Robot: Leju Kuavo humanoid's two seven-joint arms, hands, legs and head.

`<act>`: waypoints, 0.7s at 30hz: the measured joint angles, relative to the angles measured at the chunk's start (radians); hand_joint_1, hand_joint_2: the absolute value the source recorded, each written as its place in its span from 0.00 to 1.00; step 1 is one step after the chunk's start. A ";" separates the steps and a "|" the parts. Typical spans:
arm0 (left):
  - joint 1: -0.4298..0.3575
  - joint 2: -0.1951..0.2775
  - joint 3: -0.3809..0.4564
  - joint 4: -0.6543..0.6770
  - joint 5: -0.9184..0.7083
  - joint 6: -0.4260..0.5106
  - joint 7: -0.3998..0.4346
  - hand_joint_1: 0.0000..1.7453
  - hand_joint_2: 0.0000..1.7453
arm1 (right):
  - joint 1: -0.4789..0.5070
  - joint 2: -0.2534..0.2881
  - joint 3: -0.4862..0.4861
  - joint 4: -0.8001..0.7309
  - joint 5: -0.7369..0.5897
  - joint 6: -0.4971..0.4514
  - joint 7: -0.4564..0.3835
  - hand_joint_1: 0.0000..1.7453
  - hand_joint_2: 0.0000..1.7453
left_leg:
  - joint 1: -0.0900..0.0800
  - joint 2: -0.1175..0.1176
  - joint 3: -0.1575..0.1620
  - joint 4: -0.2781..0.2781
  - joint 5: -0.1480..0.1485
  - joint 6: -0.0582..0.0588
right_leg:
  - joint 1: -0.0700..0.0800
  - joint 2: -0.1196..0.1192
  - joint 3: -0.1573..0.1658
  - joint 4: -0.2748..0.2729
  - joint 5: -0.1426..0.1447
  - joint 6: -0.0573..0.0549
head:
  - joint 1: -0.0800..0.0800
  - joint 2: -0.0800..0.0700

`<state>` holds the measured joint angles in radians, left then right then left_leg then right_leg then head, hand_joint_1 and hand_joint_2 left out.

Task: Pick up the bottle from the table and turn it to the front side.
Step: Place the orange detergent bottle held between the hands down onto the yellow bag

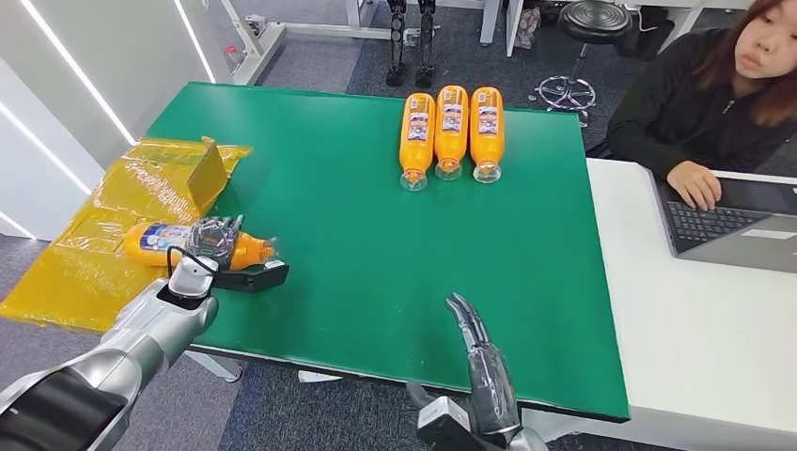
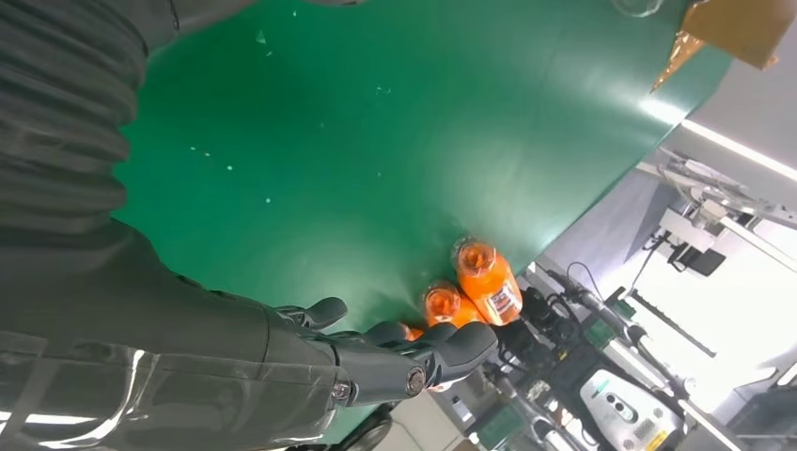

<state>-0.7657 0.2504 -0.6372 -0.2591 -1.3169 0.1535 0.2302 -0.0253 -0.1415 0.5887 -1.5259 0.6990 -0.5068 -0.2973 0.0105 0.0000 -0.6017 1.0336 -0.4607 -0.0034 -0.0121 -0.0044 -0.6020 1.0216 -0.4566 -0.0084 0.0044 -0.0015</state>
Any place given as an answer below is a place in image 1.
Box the black bag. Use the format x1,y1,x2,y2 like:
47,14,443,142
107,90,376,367
619,6,674,62

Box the person's right hand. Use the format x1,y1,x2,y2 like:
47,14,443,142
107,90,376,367
665,160,724,213

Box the yellow plastic wrapped packaging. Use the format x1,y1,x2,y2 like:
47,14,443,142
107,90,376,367
0,136,254,334

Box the grey bag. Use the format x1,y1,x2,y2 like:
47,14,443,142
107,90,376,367
513,6,543,51

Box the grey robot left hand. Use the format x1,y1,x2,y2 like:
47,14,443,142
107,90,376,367
188,214,246,270

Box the white desk leg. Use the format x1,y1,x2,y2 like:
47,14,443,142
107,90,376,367
505,0,525,58
479,0,501,46

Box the orange juice bottle clear cap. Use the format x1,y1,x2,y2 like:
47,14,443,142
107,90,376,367
121,221,279,272
398,92,436,193
433,85,470,182
469,86,506,185

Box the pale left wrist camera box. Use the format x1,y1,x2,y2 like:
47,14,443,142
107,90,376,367
213,259,291,295

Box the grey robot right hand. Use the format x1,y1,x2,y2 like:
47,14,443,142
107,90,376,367
405,292,523,447

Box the grey laptop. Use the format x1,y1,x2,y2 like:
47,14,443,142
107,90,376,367
647,171,797,275

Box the white metal floor frame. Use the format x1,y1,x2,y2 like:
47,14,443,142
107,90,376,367
217,0,418,86

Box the person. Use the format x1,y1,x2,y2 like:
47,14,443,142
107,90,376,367
585,0,797,213

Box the black robot leg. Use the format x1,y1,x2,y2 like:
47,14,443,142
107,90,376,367
414,0,437,89
384,0,409,88

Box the black round stool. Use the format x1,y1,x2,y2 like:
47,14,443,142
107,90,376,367
529,0,635,129

